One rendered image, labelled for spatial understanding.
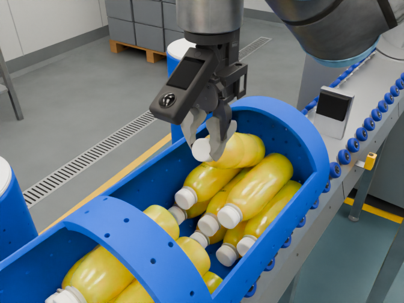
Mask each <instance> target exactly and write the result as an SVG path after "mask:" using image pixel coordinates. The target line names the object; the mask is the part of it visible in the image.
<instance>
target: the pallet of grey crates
mask: <svg viewBox="0 0 404 303"><path fill-rule="evenodd" d="M105 7H106V15H107V16H108V17H107V18H108V26H109V34H110V40H109V44H110V48H111V52H114V53H119V52H121V51H124V50H126V49H128V48H130V47H134V48H137V49H142V50H145V51H146V55H147V61H148V62H151V63H155V62H157V61H159V60H161V59H163V58H165V57H166V56H167V48H168V46H169V45H170V44H171V43H172V42H174V41H176V40H180V39H183V38H184V30H182V29H181V28H180V27H179V26H178V25H177V15H176V0H105Z"/></svg>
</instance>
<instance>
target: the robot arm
mask: <svg viewBox="0 0 404 303"><path fill-rule="evenodd" d="M265 1H266V3H267V4H268V5H269V6H270V7H271V9H272V10H273V12H274V13H275V14H276V15H277V16H278V17H279V18H280V19H281V20H282V21H283V23H284V24H285V26H286V27H287V28H288V29H289V30H290V32H291V33H292V34H293V35H294V36H295V38H296V39H297V41H299V44H300V45H301V47H302V49H303V50H304V52H305V53H306V54H308V55H309V56H311V57H312V58H313V59H314V60H315V61H316V62H318V63H319V64H321V65H323V66H326V67H332V68H341V67H347V66H351V65H353V64H356V63H358V62H360V61H361V60H363V59H364V58H365V57H367V56H368V55H369V54H370V53H371V52H372V51H373V50H374V48H375V47H376V45H377V43H378V41H379V39H380V37H381V34H383V33H385V32H387V31H389V30H390V29H393V28H395V27H396V26H398V25H400V24H401V23H402V22H403V21H404V0H265ZM243 6H244V0H176V15H177V25H178V26H179V27H180V28H181V29H182V30H184V38H185V40H187V41H188V42H191V43H194V44H196V45H195V47H189V49H188V50H187V51H186V53H185V54H184V56H183V57H182V59H181V60H180V62H179V63H178V65H177V66H176V68H175V69H174V71H173V72H172V74H171V75H170V77H169V78H168V79H167V81H166V83H165V84H164V86H163V87H162V88H161V90H160V92H159V93H158V94H157V96H156V97H155V99H154V100H153V101H152V103H151V105H150V106H149V110H150V112H151V113H152V114H153V116H154V117H155V118H157V119H160V120H163V121H166V122H169V123H171V124H175V125H181V128H182V132H183V134H184V136H185V139H186V141H187V143H188V145H189V147H190V149H191V150H192V146H193V143H194V142H195V141H196V137H195V135H196V133H197V129H198V127H199V126H200V125H201V124H202V122H203V121H204V120H205V119H206V116H207V114H210V113H211V112H213V116H212V117H210V118H209V119H208V120H206V128H207V130H208V131H209V135H210V140H209V144H210V153H209V154H210V156H211V157H212V159H213V160H214V161H215V162H216V161H218V160H219V158H220V157H221V156H222V154H223V152H224V149H225V146H226V143H227V142H228V140H229V139H230V138H231V137H232V136H233V134H234V133H235V131H236V129H237V123H236V121H235V120H232V110H231V107H230V105H229V104H228V103H229V102H231V101H232V100H233V99H234V98H235V97H236V96H237V100H239V99H240V98H241V97H243V96H244V95H246V81H247V71H248V64H246V63H242V62H239V39H240V27H241V26H242V25H243ZM243 75H244V84H243V89H242V90H240V77H241V76H243Z"/></svg>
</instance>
